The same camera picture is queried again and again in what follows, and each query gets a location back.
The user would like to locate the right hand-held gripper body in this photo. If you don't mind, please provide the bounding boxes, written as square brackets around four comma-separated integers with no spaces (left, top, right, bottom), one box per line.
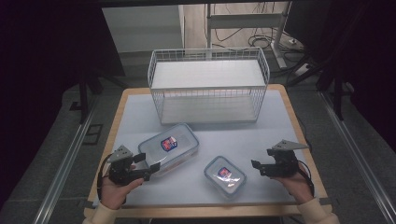
[258,139,309,179]

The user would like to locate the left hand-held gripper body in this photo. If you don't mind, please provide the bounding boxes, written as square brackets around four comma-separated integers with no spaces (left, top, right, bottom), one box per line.
[106,145,150,187]

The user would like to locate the small clear plastic food container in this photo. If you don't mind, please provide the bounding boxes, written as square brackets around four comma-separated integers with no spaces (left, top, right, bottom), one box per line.
[204,155,248,199]

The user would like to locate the person's left hand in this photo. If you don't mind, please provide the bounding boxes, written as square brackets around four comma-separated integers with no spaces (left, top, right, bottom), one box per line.
[100,164,145,210]

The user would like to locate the person's right hand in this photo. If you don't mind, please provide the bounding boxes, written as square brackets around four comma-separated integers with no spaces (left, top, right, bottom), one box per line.
[270,162,315,204]

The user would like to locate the large clear plastic food container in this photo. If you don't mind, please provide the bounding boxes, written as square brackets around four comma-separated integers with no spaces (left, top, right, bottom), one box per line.
[137,122,200,176]

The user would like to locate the black floor plate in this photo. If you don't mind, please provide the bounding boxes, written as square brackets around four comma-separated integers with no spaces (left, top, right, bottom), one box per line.
[81,123,105,146]

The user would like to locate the wooden table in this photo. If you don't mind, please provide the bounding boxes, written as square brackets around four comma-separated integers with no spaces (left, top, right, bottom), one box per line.
[83,83,332,218]

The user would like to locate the black stand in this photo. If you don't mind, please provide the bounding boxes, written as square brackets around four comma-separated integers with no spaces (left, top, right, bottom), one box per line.
[68,69,106,125]
[316,60,348,122]

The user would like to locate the white power strip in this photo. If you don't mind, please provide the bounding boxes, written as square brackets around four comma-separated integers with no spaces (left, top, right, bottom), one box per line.
[293,63,312,77]

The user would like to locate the white cabinet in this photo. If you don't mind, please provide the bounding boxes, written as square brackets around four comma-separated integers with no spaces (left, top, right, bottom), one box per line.
[102,4,185,53]

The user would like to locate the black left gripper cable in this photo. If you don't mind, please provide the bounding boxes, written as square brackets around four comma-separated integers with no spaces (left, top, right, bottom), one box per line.
[96,153,114,201]

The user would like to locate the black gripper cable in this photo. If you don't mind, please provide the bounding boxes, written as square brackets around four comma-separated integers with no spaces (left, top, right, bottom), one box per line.
[296,159,316,198]
[96,153,114,201]

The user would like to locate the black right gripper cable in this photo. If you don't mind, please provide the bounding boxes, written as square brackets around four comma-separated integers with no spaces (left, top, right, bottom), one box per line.
[296,159,316,198]

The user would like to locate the aluminium floor rail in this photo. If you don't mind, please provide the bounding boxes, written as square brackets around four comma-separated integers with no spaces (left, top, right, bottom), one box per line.
[32,94,100,224]
[318,91,396,224]

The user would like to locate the white wire two-tier rack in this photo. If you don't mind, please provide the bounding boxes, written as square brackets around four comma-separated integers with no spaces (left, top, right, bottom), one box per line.
[147,46,271,126]

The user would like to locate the black floor cables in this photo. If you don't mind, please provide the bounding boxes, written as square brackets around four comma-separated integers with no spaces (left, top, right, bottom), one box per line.
[214,27,304,52]

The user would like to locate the white metal desk frame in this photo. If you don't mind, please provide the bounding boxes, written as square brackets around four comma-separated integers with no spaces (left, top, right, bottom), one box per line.
[205,1,293,70]

